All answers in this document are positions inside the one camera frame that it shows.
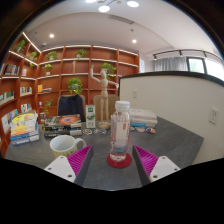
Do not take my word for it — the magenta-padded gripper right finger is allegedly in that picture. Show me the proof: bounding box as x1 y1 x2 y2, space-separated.
132 144 182 187

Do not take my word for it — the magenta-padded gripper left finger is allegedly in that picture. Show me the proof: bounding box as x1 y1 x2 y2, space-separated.
43 144 94 187

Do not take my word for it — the clear plastic water bottle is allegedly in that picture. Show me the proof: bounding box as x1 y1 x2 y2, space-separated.
109 100 132 163

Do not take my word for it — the yellow striped ceramic mug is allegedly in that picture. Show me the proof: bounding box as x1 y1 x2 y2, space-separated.
49 134 87 159

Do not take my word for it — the stack of dark books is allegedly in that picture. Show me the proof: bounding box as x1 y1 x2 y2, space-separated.
42 113 83 138

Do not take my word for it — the flat round red coaster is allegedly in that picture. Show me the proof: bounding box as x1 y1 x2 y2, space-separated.
106 152 133 169

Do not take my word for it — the stack of colourful books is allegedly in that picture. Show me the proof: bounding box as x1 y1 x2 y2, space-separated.
9 110 40 147

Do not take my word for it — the stack of white books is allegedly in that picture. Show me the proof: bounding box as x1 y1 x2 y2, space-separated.
129 108 158 128

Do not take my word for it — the green and white carton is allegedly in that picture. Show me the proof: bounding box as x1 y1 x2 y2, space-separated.
85 104 97 129

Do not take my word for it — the dark office chair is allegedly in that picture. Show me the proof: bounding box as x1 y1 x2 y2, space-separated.
57 94 87 123

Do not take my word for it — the light wooden chair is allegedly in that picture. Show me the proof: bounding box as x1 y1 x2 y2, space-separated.
92 94 120 122

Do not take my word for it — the wooden artist mannequin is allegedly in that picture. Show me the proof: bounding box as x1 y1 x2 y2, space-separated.
89 64 120 130

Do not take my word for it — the orange wooden shelf unit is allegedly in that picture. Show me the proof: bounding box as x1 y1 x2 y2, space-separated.
0 31 141 158

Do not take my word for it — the grey curtain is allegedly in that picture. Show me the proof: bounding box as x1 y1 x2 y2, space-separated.
153 56 189 73

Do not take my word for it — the window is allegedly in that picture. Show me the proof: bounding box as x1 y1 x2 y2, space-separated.
186 57 224 82

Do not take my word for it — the ceiling air vent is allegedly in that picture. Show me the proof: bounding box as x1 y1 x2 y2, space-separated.
107 14 135 25

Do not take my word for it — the branched ceiling lamp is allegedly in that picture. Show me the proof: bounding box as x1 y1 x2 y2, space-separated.
84 0 140 14

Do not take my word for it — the white wall socket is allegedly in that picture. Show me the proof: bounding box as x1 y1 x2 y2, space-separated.
208 107 220 125

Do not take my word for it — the black ceiling track rail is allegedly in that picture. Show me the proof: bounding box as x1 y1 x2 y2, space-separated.
152 49 224 63

